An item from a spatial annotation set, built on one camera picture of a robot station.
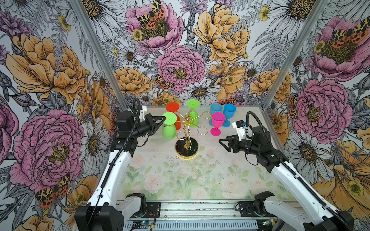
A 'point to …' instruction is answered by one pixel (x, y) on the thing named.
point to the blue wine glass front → (215, 108)
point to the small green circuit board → (141, 223)
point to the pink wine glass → (218, 120)
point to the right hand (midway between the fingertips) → (223, 144)
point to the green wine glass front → (168, 129)
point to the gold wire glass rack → (187, 147)
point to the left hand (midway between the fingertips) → (167, 121)
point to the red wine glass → (173, 107)
